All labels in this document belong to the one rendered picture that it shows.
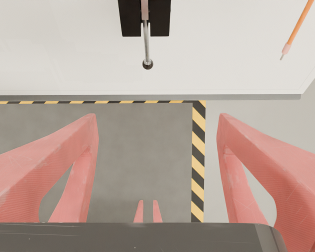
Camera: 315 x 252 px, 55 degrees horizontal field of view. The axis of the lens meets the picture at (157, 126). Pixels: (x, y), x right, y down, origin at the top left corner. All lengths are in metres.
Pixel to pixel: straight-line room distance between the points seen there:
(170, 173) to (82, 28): 1.11
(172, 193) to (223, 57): 1.10
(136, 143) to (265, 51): 1.03
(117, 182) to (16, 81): 1.02
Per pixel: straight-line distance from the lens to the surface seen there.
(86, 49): 0.43
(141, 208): 0.28
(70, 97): 0.53
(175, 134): 1.40
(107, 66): 0.45
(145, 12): 0.27
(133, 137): 1.40
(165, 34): 0.28
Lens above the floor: 1.38
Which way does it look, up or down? 81 degrees down
